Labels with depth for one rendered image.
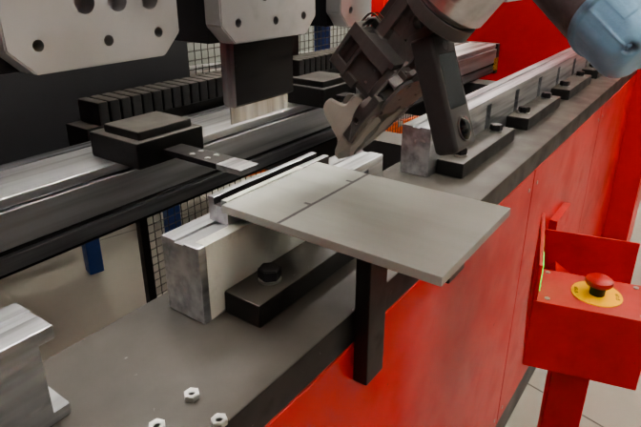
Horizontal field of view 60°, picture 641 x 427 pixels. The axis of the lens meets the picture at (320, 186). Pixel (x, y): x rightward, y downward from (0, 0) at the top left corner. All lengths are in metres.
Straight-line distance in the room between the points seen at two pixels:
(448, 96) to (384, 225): 0.14
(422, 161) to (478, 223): 0.48
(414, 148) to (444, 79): 0.52
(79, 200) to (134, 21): 0.39
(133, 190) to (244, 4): 0.39
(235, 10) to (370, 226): 0.25
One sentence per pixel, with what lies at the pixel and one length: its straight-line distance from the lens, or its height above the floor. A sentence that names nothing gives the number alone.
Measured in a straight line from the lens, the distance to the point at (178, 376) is 0.59.
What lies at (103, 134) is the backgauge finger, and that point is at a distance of 0.85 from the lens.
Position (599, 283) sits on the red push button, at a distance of 0.93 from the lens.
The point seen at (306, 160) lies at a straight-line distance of 0.77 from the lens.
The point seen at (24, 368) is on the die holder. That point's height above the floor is 0.94.
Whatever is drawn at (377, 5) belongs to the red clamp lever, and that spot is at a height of 1.20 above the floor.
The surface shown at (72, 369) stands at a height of 0.87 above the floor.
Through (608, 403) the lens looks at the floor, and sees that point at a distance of 2.02.
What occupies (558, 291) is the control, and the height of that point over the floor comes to 0.78.
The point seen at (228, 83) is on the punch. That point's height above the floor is 1.13.
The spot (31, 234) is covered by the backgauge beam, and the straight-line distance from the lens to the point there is 0.80.
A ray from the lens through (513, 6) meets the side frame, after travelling 2.76.
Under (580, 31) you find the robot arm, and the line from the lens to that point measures 0.46.
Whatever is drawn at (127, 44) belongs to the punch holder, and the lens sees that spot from 0.48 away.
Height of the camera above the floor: 1.25
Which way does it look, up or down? 22 degrees down
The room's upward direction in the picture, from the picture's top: straight up
